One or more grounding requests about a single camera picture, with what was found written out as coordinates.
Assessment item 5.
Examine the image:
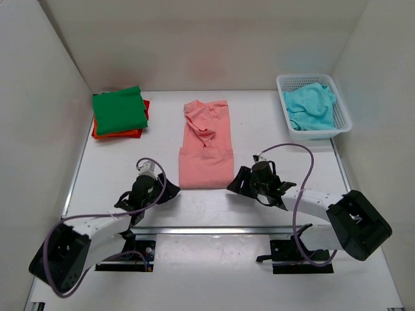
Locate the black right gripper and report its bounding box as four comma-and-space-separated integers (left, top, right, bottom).
228, 167, 268, 199

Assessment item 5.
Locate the pink t shirt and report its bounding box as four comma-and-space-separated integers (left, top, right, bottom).
178, 100, 234, 189

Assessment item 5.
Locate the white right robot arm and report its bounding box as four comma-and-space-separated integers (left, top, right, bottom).
227, 161, 392, 261

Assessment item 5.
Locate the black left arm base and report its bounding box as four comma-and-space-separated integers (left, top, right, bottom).
95, 230, 156, 273

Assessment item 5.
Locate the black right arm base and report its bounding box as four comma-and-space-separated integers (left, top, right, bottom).
255, 224, 337, 275

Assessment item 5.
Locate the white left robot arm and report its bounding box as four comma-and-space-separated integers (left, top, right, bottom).
29, 174, 180, 293

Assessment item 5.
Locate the red folded t shirt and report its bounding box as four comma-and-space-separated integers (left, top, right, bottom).
91, 99, 151, 138

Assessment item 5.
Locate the orange folded t shirt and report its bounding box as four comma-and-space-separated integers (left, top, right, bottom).
91, 119, 143, 139

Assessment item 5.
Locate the green folded t shirt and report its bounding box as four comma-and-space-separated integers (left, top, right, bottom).
92, 86, 148, 136

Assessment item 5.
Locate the turquoise t shirt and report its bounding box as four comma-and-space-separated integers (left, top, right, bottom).
282, 82, 337, 131

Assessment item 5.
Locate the white plastic basket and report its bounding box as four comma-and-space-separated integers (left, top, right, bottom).
276, 74, 352, 141

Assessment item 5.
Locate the aluminium table edge rail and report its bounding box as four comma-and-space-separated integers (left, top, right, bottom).
132, 226, 366, 236

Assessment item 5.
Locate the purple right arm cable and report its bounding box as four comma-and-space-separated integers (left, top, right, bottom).
253, 143, 338, 268

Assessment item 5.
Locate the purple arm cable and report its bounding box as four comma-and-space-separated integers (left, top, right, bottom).
253, 143, 338, 268
42, 157, 168, 297

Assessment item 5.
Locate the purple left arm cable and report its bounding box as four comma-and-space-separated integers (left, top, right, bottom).
42, 157, 168, 297

